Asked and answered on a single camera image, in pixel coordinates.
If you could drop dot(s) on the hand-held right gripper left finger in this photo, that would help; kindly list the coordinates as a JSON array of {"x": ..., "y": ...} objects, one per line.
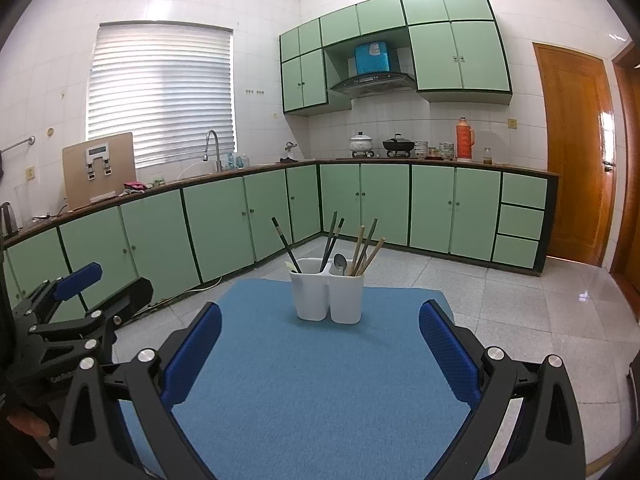
[{"x": 197, "y": 355}]

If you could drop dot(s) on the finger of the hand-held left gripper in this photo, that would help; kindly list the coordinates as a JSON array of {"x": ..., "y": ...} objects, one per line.
[
  {"x": 77, "y": 277},
  {"x": 125, "y": 300}
]

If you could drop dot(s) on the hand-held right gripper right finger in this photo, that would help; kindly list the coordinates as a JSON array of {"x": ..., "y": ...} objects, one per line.
[{"x": 450, "y": 355}]

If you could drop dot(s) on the wooden chopstick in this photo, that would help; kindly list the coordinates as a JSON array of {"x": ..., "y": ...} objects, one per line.
[
  {"x": 375, "y": 255},
  {"x": 369, "y": 242}
]

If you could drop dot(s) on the cream plastic fork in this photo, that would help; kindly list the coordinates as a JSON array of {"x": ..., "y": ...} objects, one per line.
[{"x": 292, "y": 267}]

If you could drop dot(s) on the white utensil holder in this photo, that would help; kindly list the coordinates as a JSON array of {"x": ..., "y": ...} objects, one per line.
[{"x": 320, "y": 300}]

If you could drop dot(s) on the grey chopstick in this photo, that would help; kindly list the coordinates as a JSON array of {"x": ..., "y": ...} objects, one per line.
[
  {"x": 356, "y": 250},
  {"x": 330, "y": 240}
]

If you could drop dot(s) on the dark blue chopstick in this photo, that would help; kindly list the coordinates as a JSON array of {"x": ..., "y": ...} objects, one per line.
[
  {"x": 285, "y": 242},
  {"x": 338, "y": 232}
]

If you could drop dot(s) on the metal spoon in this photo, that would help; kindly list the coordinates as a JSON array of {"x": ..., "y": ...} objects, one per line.
[{"x": 340, "y": 262}]

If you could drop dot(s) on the person's left hand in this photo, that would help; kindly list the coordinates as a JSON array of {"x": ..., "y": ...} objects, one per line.
[{"x": 27, "y": 422}]

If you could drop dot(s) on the dark kettle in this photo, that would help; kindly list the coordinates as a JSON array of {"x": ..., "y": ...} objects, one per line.
[{"x": 9, "y": 220}]

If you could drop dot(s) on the brown cardboard box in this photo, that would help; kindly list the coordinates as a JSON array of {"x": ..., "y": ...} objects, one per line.
[{"x": 77, "y": 180}]

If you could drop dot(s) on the pink cloth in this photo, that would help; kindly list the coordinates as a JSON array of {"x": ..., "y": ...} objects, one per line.
[{"x": 134, "y": 186}]

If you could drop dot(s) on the blue table mat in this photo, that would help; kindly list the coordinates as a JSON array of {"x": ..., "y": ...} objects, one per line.
[{"x": 320, "y": 410}]

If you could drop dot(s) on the metal towel bar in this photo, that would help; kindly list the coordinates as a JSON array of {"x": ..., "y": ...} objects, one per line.
[{"x": 20, "y": 144}]

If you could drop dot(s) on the green base cabinets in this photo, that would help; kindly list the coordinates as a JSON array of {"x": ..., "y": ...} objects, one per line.
[{"x": 430, "y": 210}]

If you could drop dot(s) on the metal kitchen faucet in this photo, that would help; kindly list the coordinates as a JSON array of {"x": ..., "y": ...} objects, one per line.
[{"x": 217, "y": 157}]

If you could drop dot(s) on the blue plastic bottle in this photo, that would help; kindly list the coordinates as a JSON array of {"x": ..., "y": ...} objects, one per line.
[{"x": 238, "y": 161}]

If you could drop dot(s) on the white window blind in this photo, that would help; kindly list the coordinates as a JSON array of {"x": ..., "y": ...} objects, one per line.
[{"x": 160, "y": 95}]

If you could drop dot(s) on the glass jar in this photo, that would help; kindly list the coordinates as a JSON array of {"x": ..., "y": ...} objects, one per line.
[{"x": 487, "y": 156}]

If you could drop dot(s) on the stack of bowls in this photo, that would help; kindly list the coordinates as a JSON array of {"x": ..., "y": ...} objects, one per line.
[
  {"x": 421, "y": 149},
  {"x": 446, "y": 151}
]

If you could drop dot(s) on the orange thermos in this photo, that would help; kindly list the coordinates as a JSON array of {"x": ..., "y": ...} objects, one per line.
[{"x": 464, "y": 140}]

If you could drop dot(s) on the black wok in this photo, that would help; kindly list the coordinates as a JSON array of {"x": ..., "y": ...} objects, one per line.
[{"x": 398, "y": 145}]

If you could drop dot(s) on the white countertop figure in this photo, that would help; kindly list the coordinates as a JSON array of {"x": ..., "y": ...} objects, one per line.
[{"x": 290, "y": 151}]

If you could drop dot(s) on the white cooking pot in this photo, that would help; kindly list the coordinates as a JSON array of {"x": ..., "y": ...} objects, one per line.
[{"x": 361, "y": 144}]

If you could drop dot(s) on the wooden door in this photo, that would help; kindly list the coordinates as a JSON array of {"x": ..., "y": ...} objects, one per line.
[
  {"x": 575, "y": 160},
  {"x": 630, "y": 185}
]

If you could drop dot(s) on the black range hood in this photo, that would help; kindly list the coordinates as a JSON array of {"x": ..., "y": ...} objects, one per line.
[{"x": 372, "y": 84}]

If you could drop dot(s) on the yellow wall outlet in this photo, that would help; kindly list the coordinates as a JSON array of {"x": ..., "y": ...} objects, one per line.
[{"x": 31, "y": 173}]

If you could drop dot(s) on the green wall cabinets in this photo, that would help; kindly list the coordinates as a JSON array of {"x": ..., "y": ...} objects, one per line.
[{"x": 460, "y": 55}]

